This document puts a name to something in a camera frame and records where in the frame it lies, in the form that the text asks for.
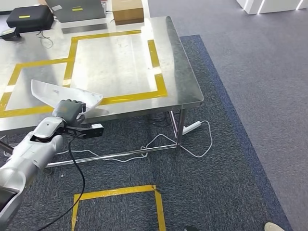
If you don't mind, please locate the grey laptop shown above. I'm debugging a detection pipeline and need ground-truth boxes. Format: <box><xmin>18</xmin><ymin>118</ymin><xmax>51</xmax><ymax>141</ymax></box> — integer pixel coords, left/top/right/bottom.
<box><xmin>45</xmin><ymin>0</ymin><xmax>107</xmax><ymax>34</ymax></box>

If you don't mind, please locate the white plastic car part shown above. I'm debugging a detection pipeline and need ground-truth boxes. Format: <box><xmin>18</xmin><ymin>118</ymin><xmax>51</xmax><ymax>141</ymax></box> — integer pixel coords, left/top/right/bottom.
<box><xmin>31</xmin><ymin>79</ymin><xmax>103</xmax><ymax>113</ymax></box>

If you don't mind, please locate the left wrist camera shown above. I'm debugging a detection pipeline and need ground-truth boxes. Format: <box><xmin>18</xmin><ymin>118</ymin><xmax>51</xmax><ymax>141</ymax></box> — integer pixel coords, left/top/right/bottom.
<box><xmin>77</xmin><ymin>123</ymin><xmax>104</xmax><ymax>139</ymax></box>

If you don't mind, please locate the black power adapter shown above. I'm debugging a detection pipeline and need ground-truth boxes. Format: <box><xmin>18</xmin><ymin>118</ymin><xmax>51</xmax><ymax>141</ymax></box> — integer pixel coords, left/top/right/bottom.
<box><xmin>0</xmin><ymin>27</ymin><xmax>22</xmax><ymax>40</ymax></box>

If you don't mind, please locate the brown cardboard box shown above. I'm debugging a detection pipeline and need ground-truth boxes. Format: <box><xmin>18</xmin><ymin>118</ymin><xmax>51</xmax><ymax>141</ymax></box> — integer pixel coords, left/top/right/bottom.
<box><xmin>111</xmin><ymin>0</ymin><xmax>144</xmax><ymax>26</ymax></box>

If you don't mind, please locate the thin black cord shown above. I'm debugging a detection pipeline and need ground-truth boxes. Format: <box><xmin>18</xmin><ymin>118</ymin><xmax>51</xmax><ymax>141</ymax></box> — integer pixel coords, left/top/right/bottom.
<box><xmin>36</xmin><ymin>30</ymin><xmax>54</xmax><ymax>49</ymax></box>

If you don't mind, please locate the white power cable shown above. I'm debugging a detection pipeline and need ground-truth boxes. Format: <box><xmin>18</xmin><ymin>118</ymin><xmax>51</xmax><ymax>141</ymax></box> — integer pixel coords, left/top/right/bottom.
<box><xmin>3</xmin><ymin>120</ymin><xmax>214</xmax><ymax>163</ymax></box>

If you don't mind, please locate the black zip case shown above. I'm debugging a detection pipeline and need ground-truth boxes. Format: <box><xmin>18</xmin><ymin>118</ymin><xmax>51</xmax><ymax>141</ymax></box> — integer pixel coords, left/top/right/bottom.
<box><xmin>6</xmin><ymin>4</ymin><xmax>54</xmax><ymax>34</ymax></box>

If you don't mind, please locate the white display plinth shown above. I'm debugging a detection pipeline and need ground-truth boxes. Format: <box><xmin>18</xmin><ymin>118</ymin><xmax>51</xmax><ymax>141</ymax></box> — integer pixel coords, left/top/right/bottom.
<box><xmin>236</xmin><ymin>0</ymin><xmax>308</xmax><ymax>15</ymax></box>

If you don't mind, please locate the person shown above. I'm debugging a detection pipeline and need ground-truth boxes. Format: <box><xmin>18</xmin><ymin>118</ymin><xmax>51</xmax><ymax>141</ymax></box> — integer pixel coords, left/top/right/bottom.
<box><xmin>264</xmin><ymin>222</ymin><xmax>285</xmax><ymax>231</ymax></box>

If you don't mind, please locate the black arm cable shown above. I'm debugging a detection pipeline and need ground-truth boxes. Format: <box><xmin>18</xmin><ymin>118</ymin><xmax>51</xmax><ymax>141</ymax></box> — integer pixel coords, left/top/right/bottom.
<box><xmin>36</xmin><ymin>137</ymin><xmax>86</xmax><ymax>231</ymax></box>

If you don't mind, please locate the white power strip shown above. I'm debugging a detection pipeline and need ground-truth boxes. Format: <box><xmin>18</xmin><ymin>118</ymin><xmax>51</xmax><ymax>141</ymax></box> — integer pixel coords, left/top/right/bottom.
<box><xmin>183</xmin><ymin>120</ymin><xmax>202</xmax><ymax>136</ymax></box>

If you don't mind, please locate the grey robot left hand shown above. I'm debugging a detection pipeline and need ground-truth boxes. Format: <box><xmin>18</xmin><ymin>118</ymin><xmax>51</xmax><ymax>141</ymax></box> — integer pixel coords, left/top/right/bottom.
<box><xmin>52</xmin><ymin>99</ymin><xmax>87</xmax><ymax>128</ymax></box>

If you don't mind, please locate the steel workbench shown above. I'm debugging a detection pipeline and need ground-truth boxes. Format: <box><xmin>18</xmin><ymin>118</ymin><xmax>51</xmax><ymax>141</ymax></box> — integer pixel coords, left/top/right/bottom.
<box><xmin>0</xmin><ymin>16</ymin><xmax>205</xmax><ymax>169</ymax></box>

